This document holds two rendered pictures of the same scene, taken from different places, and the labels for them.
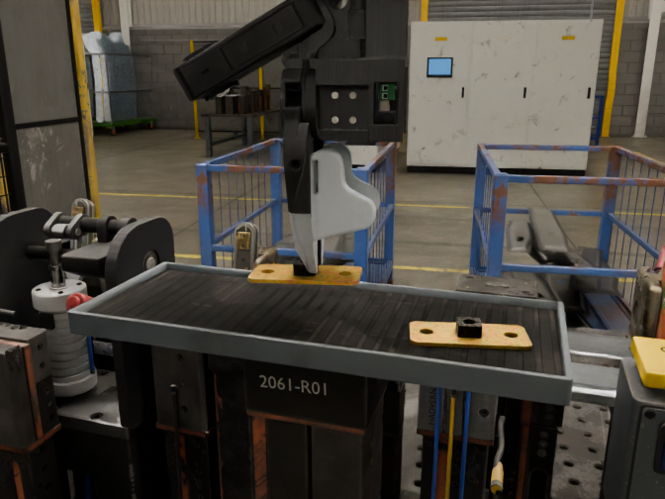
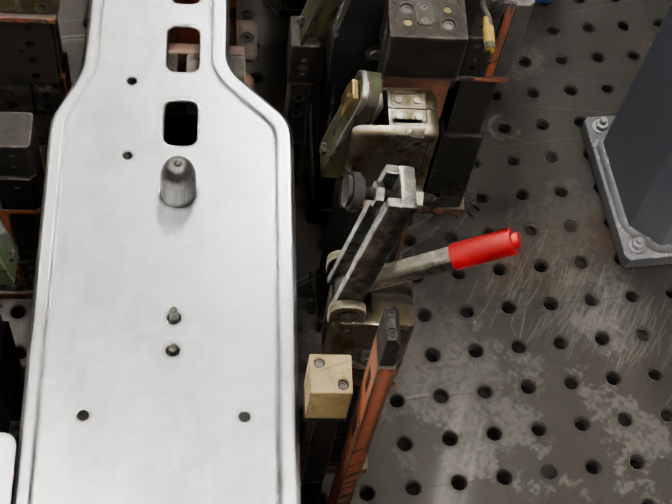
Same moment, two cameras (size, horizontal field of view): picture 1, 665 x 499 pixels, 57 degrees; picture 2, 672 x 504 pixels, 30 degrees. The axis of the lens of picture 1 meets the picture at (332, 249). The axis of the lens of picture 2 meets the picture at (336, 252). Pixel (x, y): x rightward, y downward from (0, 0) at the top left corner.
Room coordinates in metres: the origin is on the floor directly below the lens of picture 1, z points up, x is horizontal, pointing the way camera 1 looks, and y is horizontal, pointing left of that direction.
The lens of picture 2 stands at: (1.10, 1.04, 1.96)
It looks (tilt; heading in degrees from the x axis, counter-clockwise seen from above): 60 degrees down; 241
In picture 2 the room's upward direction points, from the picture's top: 11 degrees clockwise
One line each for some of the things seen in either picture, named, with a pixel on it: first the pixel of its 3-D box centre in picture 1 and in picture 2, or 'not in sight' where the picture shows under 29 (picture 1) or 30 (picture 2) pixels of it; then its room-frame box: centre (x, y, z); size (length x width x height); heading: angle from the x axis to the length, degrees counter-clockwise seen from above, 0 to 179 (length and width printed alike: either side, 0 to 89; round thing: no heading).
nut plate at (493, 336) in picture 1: (468, 329); not in sight; (0.41, -0.10, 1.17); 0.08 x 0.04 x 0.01; 84
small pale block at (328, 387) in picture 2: not in sight; (311, 456); (0.88, 0.69, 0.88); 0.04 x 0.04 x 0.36; 73
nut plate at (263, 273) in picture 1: (306, 268); not in sight; (0.45, 0.02, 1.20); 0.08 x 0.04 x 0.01; 82
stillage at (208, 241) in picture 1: (311, 236); not in sight; (3.29, 0.12, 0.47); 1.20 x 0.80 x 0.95; 168
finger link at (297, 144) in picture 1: (302, 148); not in sight; (0.42, 0.02, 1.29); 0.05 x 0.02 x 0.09; 172
